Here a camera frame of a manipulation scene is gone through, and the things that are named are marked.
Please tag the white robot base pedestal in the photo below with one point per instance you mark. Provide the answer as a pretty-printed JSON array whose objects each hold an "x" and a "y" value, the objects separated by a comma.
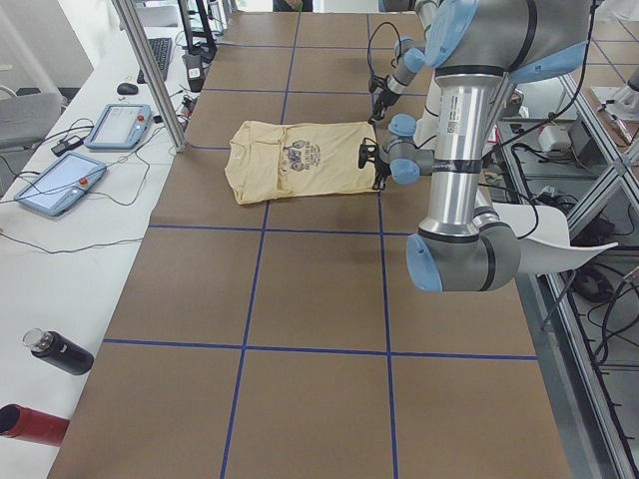
[{"x": 424, "y": 144}]

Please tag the black keyboard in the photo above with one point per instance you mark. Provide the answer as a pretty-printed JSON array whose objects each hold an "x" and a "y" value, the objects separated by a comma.
[{"x": 162, "y": 51}]

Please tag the white plastic chair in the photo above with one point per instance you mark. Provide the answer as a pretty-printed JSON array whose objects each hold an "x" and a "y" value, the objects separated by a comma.
[{"x": 547, "y": 249}]

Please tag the blue teach pendant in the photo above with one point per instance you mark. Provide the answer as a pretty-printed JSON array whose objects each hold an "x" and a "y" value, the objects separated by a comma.
[
  {"x": 59, "y": 187},
  {"x": 120, "y": 127}
]

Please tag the black water bottle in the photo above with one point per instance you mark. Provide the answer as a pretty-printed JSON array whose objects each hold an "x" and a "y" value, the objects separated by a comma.
[{"x": 58, "y": 350}]

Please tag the cream long-sleeve graphic t-shirt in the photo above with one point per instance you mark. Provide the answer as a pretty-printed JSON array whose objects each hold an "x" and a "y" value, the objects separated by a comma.
[{"x": 269, "y": 162}]

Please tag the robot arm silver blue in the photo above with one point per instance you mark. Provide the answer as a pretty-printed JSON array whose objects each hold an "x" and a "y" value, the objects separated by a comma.
[
  {"x": 478, "y": 52},
  {"x": 408, "y": 56}
]

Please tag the aluminium frame post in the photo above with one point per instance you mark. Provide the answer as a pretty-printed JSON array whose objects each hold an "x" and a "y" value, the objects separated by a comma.
[{"x": 135, "y": 31}]

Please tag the near blue teach pendant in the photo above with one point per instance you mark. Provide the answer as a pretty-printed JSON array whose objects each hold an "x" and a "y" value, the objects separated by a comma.
[{"x": 59, "y": 187}]

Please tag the far blue teach pendant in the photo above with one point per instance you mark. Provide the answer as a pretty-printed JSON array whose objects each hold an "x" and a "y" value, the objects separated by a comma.
[{"x": 120, "y": 127}]

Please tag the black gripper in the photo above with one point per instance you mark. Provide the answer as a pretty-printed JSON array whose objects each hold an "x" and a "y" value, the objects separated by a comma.
[
  {"x": 384, "y": 98},
  {"x": 381, "y": 167}
]

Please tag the black computer mouse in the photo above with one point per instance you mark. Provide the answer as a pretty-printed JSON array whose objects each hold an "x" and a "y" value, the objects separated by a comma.
[{"x": 127, "y": 89}]

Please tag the red water bottle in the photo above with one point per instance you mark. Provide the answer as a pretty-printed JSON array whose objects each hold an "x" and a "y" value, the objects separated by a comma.
[{"x": 26, "y": 424}]

